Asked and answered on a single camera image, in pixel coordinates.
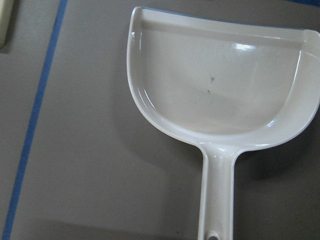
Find beige plastic dustpan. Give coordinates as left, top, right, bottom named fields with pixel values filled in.
left=126, top=7, right=320, bottom=240

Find wooden cutting board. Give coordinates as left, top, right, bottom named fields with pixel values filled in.
left=0, top=0, right=20, bottom=52

